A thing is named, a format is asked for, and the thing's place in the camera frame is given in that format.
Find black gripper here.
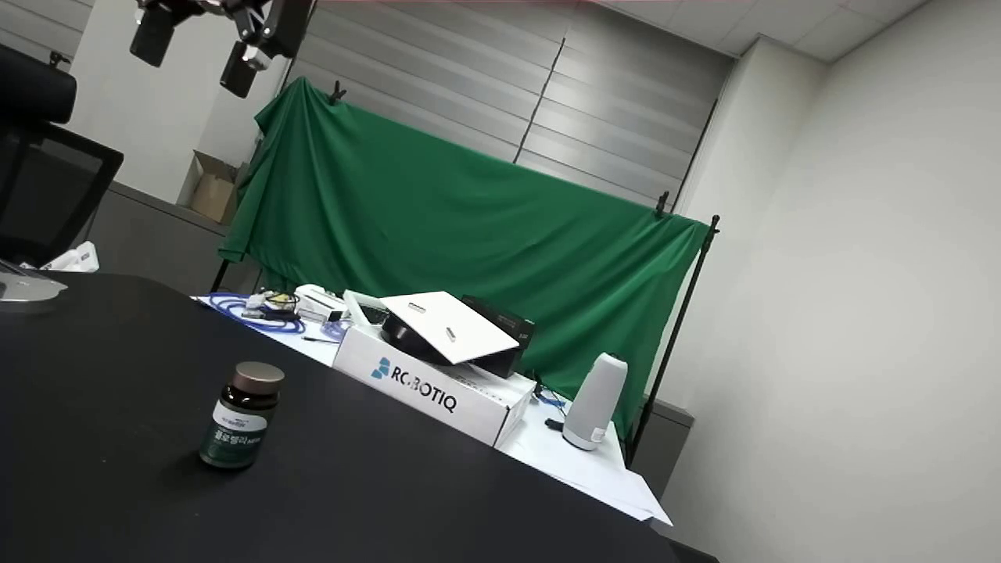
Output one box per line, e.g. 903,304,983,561
127,0,320,104

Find green bottle with brown cap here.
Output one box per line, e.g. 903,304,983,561
196,361,288,476

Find black computer monitor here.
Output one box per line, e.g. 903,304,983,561
0,41,126,274

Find white small device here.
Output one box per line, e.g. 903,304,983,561
292,282,353,327

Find green backdrop cloth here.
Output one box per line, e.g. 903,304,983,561
216,77,713,442

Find grey window blinds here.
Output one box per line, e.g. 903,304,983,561
278,0,737,214

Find white Robotiq cardboard box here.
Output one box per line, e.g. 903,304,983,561
331,292,540,450

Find black backdrop stand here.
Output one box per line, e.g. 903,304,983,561
622,214,727,466

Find white round base plate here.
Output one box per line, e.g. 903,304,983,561
0,264,72,308

